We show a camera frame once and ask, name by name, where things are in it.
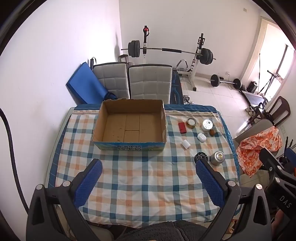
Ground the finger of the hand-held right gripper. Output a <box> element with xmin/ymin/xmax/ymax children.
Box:
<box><xmin>283</xmin><ymin>147</ymin><xmax>296</xmax><ymax>171</ymax></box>
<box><xmin>259</xmin><ymin>148</ymin><xmax>286</xmax><ymax>173</ymax></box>

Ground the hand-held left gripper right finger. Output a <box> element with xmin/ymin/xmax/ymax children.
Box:
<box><xmin>195</xmin><ymin>159</ymin><xmax>272</xmax><ymax>241</ymax></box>

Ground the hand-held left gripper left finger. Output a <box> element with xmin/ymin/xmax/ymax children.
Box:
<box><xmin>26</xmin><ymin>159</ymin><xmax>103</xmax><ymax>241</ymax></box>

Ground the silver metal can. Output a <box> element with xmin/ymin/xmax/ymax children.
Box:
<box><xmin>210</xmin><ymin>151</ymin><xmax>225</xmax><ymax>166</ymax></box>

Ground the black round tin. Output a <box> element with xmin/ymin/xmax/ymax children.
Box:
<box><xmin>194</xmin><ymin>152</ymin><xmax>208</xmax><ymax>164</ymax></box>

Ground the cardboard box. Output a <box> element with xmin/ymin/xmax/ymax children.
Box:
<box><xmin>92</xmin><ymin>98</ymin><xmax>167</xmax><ymax>151</ymax></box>

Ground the person's right hand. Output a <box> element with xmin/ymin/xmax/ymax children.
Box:
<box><xmin>271</xmin><ymin>209</ymin><xmax>286</xmax><ymax>233</ymax></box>

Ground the orange patterned cloth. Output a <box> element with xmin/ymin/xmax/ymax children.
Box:
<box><xmin>236</xmin><ymin>127</ymin><xmax>283</xmax><ymax>178</ymax></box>

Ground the beige chair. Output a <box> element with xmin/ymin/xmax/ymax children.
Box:
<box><xmin>232</xmin><ymin>119</ymin><xmax>275</xmax><ymax>151</ymax></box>

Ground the dark brown chair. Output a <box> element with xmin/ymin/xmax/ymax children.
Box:
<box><xmin>250</xmin><ymin>96</ymin><xmax>290</xmax><ymax>126</ymax></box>

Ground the checked tablecloth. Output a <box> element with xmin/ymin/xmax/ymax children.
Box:
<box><xmin>45</xmin><ymin>104</ymin><xmax>241</xmax><ymax>229</ymax></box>

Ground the black tripod stand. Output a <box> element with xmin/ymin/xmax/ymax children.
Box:
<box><xmin>259</xmin><ymin>70</ymin><xmax>281</xmax><ymax>95</ymax></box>

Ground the short barbell with black plates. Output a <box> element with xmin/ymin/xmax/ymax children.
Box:
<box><xmin>209</xmin><ymin>74</ymin><xmax>242</xmax><ymax>90</ymax></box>

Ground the blue folded exercise mat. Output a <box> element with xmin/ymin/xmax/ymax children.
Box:
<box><xmin>66</xmin><ymin>62</ymin><xmax>116</xmax><ymax>105</ymax></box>

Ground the dark blue weight bench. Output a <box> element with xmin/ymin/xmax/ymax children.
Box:
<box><xmin>170</xmin><ymin>71</ymin><xmax>184</xmax><ymax>105</ymax></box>

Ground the grey padded chair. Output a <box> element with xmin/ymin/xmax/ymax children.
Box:
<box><xmin>92</xmin><ymin>62</ymin><xmax>130</xmax><ymax>100</ymax></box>
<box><xmin>128</xmin><ymin>65</ymin><xmax>173</xmax><ymax>105</ymax></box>

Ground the grey exercise machine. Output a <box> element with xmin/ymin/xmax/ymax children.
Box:
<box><xmin>176</xmin><ymin>60</ymin><xmax>189</xmax><ymax>73</ymax></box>

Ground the long barbell with black plates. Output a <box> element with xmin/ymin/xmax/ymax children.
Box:
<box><xmin>121</xmin><ymin>40</ymin><xmax>216</xmax><ymax>65</ymax></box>

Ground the black cable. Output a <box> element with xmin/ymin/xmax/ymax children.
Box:
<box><xmin>0</xmin><ymin>108</ymin><xmax>30</xmax><ymax>214</ymax></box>

